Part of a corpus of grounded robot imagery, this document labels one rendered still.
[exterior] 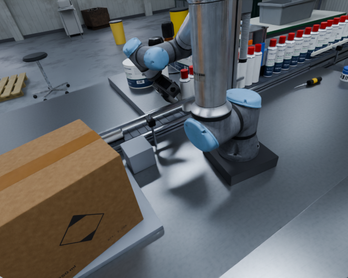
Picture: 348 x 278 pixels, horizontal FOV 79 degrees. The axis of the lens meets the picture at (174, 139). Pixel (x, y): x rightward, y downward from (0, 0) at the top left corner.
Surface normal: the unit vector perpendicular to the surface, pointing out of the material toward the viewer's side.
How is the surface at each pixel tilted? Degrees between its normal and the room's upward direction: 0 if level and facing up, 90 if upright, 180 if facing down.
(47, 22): 90
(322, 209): 0
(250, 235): 0
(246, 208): 0
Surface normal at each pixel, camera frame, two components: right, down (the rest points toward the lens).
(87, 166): -0.11, -0.78
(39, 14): 0.39, 0.54
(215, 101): 0.15, 0.58
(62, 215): 0.66, 0.40
